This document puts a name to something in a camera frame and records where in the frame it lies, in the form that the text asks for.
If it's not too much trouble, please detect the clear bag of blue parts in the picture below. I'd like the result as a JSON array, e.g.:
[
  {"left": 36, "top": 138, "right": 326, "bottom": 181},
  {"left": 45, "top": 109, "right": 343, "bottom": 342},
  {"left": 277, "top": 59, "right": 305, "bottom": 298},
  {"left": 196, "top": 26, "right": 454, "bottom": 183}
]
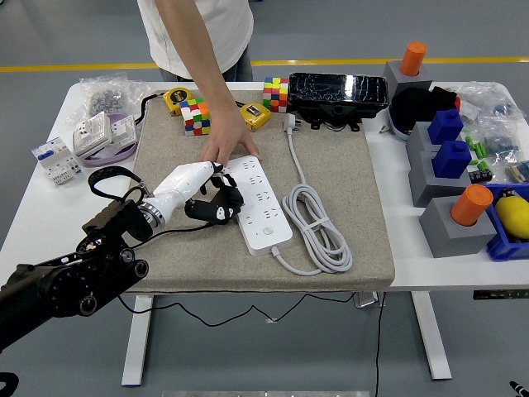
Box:
[{"left": 474, "top": 115, "right": 527, "bottom": 165}]

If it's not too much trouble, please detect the white blue round device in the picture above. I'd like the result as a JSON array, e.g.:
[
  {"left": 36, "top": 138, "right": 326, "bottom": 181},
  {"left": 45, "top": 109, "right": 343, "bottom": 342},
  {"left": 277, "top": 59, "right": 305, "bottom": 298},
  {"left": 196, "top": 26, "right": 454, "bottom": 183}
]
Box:
[{"left": 387, "top": 103, "right": 414, "bottom": 143}]

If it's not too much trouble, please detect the grey block with square hole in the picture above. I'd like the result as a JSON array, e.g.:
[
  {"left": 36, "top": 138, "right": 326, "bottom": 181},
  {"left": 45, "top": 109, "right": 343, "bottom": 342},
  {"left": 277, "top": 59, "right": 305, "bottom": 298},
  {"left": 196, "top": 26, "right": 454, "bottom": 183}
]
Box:
[
  {"left": 407, "top": 151, "right": 474, "bottom": 208},
  {"left": 405, "top": 122, "right": 443, "bottom": 160}
]

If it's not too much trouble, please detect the white power strip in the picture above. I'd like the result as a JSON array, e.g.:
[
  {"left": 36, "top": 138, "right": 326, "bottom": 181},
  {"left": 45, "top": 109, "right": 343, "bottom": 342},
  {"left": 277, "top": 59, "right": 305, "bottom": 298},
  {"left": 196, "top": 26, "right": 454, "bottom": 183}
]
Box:
[{"left": 225, "top": 155, "right": 294, "bottom": 256}]

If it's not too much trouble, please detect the yellow tape measure round label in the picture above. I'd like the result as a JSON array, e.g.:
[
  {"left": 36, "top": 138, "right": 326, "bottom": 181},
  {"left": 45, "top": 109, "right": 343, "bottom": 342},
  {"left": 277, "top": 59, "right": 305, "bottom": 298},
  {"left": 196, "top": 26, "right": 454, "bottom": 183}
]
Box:
[{"left": 136, "top": 86, "right": 195, "bottom": 125}]

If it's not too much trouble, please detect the white circuit breaker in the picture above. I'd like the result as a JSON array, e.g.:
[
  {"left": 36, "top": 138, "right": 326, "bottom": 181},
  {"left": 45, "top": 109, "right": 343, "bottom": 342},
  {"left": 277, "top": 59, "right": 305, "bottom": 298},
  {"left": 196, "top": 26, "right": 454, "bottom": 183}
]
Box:
[{"left": 31, "top": 137, "right": 84, "bottom": 186}]

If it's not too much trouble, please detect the orange cylinder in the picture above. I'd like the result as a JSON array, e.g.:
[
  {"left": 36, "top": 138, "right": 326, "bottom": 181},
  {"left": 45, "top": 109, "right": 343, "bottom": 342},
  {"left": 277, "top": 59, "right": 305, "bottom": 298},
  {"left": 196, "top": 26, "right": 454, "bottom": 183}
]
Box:
[
  {"left": 400, "top": 41, "right": 428, "bottom": 78},
  {"left": 450, "top": 184, "right": 495, "bottom": 227}
]

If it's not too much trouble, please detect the black hanging cable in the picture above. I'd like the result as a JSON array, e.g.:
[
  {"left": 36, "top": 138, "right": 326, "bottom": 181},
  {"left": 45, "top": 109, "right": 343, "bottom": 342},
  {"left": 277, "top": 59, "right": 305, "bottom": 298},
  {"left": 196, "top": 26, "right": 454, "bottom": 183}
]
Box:
[{"left": 374, "top": 291, "right": 385, "bottom": 397}]

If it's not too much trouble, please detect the small black component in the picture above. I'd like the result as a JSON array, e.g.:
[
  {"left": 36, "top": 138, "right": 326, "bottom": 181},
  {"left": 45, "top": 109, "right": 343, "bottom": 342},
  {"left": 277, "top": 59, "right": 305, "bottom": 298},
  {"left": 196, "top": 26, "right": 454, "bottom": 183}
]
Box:
[{"left": 469, "top": 167, "right": 493, "bottom": 185}]

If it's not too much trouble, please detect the metal bracket under table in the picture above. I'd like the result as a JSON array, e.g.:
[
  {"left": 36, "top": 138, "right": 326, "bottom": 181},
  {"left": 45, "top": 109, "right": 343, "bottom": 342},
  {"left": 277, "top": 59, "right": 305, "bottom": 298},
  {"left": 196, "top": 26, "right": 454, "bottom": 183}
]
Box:
[{"left": 354, "top": 291, "right": 388, "bottom": 309}]

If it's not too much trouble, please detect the black plug adapter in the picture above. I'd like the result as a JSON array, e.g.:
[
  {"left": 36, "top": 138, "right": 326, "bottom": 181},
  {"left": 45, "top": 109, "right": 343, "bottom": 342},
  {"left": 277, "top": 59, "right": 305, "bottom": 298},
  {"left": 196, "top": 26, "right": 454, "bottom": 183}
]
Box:
[{"left": 208, "top": 179, "right": 245, "bottom": 218}]

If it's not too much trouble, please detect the rubik's cube with white face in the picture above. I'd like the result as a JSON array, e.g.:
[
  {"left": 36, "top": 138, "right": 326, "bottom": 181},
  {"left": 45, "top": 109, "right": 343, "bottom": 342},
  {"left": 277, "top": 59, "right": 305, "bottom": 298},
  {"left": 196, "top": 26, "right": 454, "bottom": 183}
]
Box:
[{"left": 179, "top": 97, "right": 212, "bottom": 137}]

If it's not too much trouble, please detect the blue plastic bin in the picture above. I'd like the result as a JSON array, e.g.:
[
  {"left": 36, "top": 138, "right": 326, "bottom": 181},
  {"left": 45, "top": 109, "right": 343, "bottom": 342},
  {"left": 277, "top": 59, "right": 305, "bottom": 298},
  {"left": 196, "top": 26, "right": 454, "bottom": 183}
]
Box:
[{"left": 483, "top": 181, "right": 529, "bottom": 262}]

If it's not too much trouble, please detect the purple tape roll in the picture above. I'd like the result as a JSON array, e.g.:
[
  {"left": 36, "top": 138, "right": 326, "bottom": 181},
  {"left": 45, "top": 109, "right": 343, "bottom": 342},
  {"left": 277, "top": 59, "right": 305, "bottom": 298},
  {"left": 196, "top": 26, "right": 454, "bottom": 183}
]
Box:
[{"left": 82, "top": 113, "right": 138, "bottom": 167}]

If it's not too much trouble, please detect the blue block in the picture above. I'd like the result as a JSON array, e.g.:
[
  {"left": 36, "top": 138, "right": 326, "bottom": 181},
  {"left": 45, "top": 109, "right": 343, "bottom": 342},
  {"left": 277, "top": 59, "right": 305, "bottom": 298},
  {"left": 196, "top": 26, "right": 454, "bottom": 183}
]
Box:
[
  {"left": 427, "top": 108, "right": 465, "bottom": 146},
  {"left": 431, "top": 140, "right": 473, "bottom": 179}
]

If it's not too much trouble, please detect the plastic bag of metal nuts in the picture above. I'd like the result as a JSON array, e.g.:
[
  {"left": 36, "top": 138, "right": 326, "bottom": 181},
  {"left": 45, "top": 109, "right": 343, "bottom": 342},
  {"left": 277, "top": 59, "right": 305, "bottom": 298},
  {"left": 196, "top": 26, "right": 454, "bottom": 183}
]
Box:
[{"left": 65, "top": 70, "right": 152, "bottom": 125}]

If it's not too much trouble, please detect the black device with glossy top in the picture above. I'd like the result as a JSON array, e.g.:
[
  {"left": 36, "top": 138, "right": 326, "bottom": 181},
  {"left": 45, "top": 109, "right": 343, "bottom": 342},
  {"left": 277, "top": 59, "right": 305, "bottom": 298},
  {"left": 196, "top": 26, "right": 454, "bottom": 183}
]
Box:
[{"left": 288, "top": 72, "right": 391, "bottom": 133}]

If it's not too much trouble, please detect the thin black plug cord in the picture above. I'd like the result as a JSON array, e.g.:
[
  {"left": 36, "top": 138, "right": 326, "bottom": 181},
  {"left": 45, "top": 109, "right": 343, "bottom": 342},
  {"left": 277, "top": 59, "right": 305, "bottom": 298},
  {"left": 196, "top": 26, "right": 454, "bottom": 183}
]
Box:
[{"left": 117, "top": 221, "right": 360, "bottom": 328}]

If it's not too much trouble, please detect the person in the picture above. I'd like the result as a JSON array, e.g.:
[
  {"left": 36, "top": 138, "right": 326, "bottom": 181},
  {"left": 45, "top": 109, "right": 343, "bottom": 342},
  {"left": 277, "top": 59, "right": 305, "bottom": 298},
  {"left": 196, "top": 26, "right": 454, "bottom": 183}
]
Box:
[{"left": 136, "top": 0, "right": 255, "bottom": 83}]

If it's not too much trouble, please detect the yellow tape measure square label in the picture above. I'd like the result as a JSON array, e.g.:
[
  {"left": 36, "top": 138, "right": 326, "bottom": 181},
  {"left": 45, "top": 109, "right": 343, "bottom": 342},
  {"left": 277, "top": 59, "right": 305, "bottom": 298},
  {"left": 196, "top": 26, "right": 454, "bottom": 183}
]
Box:
[{"left": 233, "top": 100, "right": 273, "bottom": 132}]

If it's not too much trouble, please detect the yellow plush toy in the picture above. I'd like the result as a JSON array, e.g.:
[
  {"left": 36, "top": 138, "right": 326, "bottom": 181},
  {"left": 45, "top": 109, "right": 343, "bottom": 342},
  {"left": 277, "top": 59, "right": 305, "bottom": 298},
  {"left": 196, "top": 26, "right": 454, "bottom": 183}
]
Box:
[{"left": 494, "top": 188, "right": 529, "bottom": 241}]

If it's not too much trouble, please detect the grey block with round hole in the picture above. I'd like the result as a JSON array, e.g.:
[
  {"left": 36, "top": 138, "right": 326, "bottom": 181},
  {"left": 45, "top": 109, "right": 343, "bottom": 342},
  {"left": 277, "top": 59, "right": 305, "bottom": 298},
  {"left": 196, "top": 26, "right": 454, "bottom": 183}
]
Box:
[
  {"left": 418, "top": 195, "right": 498, "bottom": 260},
  {"left": 382, "top": 60, "right": 434, "bottom": 108}
]

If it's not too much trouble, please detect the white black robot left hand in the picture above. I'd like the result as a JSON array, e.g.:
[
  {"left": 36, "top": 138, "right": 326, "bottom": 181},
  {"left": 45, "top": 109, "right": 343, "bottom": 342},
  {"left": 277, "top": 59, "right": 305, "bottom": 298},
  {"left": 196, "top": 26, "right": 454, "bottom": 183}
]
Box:
[{"left": 153, "top": 160, "right": 245, "bottom": 229}]

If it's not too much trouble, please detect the white table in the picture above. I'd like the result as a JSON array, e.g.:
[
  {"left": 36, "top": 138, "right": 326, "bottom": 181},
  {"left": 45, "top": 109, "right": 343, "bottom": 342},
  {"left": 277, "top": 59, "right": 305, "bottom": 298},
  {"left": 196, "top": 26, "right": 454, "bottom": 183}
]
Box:
[{"left": 0, "top": 81, "right": 529, "bottom": 385}]

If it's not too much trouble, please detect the black cloth cap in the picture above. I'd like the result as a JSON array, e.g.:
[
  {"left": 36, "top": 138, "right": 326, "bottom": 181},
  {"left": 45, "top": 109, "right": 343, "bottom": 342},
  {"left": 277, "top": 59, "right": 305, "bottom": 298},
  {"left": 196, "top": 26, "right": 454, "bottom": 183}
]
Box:
[{"left": 390, "top": 85, "right": 460, "bottom": 133}]

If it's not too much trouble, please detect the small circuit board module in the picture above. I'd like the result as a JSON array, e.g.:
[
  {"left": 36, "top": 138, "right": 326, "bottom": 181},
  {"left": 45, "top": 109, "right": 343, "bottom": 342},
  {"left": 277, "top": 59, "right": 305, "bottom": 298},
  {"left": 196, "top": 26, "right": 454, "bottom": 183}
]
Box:
[{"left": 506, "top": 160, "right": 529, "bottom": 183}]

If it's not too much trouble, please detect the white power strip cable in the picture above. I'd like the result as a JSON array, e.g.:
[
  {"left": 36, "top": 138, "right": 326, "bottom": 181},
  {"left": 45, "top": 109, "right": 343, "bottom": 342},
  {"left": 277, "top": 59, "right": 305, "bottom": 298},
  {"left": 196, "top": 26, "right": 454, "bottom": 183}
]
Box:
[{"left": 272, "top": 113, "right": 355, "bottom": 276}]

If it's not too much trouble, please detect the rubik's cube with yellow face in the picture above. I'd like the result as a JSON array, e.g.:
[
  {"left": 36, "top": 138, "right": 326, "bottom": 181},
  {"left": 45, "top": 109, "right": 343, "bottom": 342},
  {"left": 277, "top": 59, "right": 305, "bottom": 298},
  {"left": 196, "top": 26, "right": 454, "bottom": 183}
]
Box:
[{"left": 263, "top": 76, "right": 290, "bottom": 113}]

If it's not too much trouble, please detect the person's right hand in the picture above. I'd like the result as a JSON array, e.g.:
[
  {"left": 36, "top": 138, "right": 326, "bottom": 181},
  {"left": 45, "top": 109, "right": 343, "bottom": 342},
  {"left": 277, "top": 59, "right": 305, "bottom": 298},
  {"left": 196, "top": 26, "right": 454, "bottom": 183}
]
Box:
[{"left": 201, "top": 109, "right": 265, "bottom": 166}]

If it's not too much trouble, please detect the grey-brown mat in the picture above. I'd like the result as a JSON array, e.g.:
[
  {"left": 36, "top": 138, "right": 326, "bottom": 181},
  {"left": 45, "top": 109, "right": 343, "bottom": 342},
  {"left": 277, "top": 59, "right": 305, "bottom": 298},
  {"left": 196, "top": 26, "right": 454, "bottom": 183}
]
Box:
[{"left": 107, "top": 88, "right": 397, "bottom": 294}]

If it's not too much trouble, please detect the clear bag of small parts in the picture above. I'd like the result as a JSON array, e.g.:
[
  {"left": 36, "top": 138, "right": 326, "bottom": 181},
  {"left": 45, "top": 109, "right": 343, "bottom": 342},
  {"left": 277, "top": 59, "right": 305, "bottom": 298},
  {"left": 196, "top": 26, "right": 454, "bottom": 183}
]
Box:
[{"left": 454, "top": 81, "right": 517, "bottom": 122}]

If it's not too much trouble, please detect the white wall switch panel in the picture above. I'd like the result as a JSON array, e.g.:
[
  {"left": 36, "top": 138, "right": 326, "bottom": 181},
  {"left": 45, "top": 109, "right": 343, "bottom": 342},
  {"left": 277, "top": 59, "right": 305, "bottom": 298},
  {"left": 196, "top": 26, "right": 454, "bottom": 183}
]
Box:
[{"left": 107, "top": 114, "right": 137, "bottom": 151}]

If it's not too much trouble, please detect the black table control panel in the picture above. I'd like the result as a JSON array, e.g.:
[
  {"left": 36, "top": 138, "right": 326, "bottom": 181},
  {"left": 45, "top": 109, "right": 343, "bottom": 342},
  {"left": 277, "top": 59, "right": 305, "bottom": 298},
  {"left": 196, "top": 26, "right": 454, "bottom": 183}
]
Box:
[{"left": 473, "top": 289, "right": 529, "bottom": 300}]

